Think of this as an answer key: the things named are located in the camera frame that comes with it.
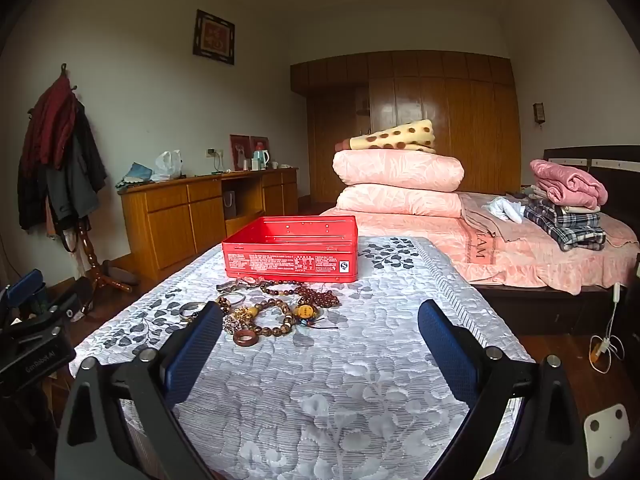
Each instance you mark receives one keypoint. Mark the white crumpled cloth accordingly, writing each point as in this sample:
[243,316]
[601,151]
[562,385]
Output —
[502,209]

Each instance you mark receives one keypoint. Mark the grey slippers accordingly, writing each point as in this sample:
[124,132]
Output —
[117,275]

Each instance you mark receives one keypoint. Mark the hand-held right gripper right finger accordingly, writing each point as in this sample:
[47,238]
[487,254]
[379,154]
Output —
[445,355]

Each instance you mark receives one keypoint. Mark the blue folded cloth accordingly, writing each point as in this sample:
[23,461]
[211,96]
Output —
[135,175]

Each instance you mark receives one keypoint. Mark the wooden coat stand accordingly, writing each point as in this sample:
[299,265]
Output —
[92,260]

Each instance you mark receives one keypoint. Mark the pink folded garment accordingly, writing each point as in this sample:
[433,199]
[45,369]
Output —
[570,182]

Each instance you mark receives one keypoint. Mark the small dark wall fixture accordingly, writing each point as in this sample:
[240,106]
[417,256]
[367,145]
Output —
[538,112]

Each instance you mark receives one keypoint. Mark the white plastic bag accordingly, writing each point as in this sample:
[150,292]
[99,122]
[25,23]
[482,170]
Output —
[167,166]

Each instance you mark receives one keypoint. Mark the wooden sideboard desk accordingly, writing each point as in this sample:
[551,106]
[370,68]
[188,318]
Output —
[170,225]

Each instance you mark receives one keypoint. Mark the amber oval pendant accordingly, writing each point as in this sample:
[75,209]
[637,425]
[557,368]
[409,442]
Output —
[304,312]

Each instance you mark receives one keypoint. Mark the dark wooden bed frame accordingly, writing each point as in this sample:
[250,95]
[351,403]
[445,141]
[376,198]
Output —
[550,310]

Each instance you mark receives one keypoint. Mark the beige lettered blanket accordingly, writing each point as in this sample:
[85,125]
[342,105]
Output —
[480,240]

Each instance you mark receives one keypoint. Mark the brown wooden wardrobe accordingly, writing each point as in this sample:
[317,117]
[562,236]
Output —
[475,125]

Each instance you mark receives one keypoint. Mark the sparkly beaded charm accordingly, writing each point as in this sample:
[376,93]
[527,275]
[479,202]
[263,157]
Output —
[231,324]

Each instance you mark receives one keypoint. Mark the red tin box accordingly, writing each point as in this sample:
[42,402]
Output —
[290,260]

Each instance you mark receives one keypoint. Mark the pink leaf bedspread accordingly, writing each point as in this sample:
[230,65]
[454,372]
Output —
[525,265]

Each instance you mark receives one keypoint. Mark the grey paper gift bag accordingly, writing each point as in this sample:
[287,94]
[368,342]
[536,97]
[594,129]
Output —
[230,205]

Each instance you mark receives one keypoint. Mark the red photo frame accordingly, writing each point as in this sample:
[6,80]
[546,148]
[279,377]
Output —
[239,152]
[259,142]

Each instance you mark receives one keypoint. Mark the folded pink quilt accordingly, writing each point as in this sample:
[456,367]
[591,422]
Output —
[395,170]
[400,202]

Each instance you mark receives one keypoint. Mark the metal link watch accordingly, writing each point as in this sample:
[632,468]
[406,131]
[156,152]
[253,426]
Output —
[227,287]

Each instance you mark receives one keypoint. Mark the white metal bracket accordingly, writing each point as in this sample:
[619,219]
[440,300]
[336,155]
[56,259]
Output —
[607,452]

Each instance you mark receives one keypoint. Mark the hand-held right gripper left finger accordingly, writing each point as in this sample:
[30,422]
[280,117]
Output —
[192,355]

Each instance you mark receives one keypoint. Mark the wall power socket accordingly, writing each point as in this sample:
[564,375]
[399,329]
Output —
[214,151]

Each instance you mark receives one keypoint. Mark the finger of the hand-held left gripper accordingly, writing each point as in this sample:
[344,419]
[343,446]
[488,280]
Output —
[70,302]
[27,290]

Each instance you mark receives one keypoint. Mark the dark framed wall picture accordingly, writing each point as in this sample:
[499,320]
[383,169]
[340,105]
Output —
[214,36]

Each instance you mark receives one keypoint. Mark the grey leaf quilted blanket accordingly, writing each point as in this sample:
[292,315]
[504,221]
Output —
[325,385]

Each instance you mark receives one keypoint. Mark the folded plaid clothes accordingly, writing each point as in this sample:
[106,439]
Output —
[565,225]

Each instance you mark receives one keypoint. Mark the hanging dark red garment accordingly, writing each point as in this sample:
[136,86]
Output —
[50,120]

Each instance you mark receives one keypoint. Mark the yellow brown spotted blanket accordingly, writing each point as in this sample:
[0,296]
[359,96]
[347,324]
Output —
[395,137]

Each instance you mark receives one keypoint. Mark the teal white thermos kettle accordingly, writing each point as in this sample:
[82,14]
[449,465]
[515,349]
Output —
[260,157]

